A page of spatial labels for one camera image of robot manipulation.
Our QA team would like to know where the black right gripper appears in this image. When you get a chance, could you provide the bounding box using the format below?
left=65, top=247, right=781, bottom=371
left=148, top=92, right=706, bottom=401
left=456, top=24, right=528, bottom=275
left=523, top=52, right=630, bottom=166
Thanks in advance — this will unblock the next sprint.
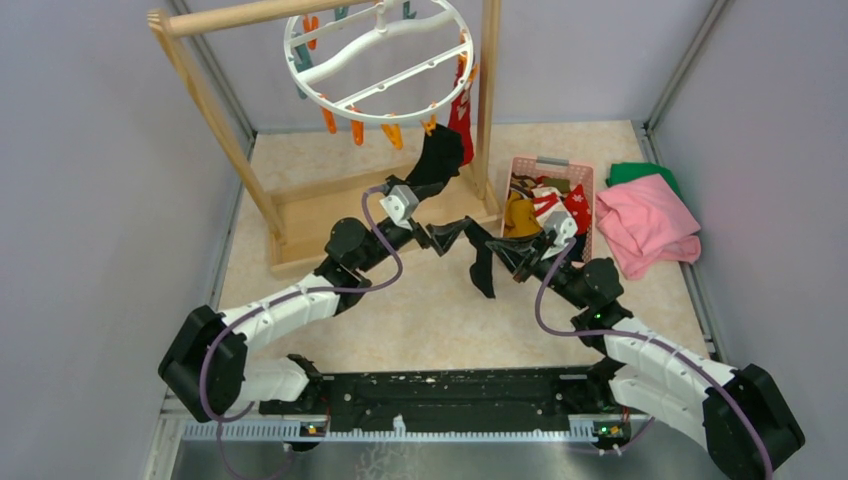
left=487, top=228, right=589, bottom=310

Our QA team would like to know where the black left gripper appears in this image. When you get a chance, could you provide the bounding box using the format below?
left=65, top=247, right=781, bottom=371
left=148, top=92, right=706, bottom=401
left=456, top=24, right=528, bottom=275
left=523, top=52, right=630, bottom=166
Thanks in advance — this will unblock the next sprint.
left=356, top=176, right=470, bottom=273

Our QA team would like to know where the black sock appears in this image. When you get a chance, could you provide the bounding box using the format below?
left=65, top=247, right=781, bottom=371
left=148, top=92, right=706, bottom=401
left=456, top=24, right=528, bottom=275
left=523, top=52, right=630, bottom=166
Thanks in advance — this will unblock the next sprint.
left=405, top=124, right=463, bottom=178
left=464, top=218, right=496, bottom=299

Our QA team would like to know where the white round clip hanger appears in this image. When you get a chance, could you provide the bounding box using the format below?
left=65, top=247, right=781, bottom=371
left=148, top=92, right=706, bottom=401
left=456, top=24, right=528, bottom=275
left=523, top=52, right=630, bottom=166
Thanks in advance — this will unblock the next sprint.
left=283, top=1, right=478, bottom=150

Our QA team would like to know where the red snowflake santa face sock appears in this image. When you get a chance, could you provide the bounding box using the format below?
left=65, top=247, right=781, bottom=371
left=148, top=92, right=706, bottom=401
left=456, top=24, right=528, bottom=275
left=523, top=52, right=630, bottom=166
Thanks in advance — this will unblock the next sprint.
left=563, top=184, right=592, bottom=235

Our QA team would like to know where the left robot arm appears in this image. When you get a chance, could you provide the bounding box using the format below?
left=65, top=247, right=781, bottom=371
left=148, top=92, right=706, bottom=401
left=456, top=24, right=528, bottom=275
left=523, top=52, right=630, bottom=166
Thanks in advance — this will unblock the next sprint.
left=157, top=177, right=474, bottom=423

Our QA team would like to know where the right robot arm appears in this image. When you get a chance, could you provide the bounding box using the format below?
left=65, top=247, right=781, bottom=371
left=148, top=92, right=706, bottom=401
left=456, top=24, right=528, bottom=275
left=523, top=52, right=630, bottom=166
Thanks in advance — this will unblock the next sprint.
left=475, top=233, right=806, bottom=479

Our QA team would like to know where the mustard yellow sock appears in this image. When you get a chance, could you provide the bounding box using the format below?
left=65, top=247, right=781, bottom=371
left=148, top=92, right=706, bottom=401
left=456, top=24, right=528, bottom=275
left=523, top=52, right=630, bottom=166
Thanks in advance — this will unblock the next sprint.
left=503, top=192, right=542, bottom=238

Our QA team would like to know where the red white striped sock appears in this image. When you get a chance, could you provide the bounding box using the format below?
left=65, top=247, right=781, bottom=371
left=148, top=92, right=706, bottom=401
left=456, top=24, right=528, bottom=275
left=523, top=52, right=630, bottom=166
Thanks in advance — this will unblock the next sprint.
left=531, top=187, right=566, bottom=224

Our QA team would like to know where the pink perforated plastic basket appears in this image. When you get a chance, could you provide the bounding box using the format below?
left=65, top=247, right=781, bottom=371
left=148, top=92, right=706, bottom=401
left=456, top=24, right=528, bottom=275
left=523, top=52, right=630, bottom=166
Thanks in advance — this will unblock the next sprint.
left=501, top=156, right=594, bottom=263

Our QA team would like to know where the green cloth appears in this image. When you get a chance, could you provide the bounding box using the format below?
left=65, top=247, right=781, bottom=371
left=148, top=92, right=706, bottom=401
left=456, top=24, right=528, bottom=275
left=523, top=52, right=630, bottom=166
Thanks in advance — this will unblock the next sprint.
left=605, top=162, right=683, bottom=199

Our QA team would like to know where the pink cloth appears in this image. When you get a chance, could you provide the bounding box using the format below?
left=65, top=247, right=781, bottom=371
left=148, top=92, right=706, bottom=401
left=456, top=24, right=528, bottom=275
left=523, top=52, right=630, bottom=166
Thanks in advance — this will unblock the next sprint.
left=596, top=174, right=702, bottom=280

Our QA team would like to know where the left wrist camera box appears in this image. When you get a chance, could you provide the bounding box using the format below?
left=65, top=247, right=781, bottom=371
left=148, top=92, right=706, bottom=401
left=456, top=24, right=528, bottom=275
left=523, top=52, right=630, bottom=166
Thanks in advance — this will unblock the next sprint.
left=379, top=185, right=419, bottom=231

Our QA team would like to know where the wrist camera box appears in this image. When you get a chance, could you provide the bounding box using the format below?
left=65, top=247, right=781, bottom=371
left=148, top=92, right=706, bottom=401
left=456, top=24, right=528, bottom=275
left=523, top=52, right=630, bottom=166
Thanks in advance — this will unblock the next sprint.
left=543, top=210, right=578, bottom=247
left=379, top=185, right=419, bottom=231

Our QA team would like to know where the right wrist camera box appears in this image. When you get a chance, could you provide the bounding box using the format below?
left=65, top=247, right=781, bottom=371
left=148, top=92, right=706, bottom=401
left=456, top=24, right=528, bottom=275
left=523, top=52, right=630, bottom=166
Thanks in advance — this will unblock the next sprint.
left=543, top=210, right=578, bottom=247

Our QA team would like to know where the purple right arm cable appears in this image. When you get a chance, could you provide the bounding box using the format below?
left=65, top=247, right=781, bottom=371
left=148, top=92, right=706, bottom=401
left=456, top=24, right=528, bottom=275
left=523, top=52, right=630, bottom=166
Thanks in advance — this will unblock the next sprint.
left=533, top=238, right=776, bottom=480

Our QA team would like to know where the wooden hanger rack frame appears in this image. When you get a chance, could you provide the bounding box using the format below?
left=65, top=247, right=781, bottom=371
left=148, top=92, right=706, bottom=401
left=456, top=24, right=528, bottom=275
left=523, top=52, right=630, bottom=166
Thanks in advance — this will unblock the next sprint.
left=147, top=1, right=501, bottom=276

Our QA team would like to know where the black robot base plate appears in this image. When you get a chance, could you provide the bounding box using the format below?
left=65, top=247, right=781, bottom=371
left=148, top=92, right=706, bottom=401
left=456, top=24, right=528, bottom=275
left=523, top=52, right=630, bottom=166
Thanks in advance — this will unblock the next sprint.
left=259, top=361, right=633, bottom=441

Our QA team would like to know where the white toothed cable rail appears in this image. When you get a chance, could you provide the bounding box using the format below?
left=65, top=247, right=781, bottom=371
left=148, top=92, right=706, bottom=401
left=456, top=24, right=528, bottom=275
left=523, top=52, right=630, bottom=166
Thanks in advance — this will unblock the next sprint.
left=183, top=416, right=598, bottom=443

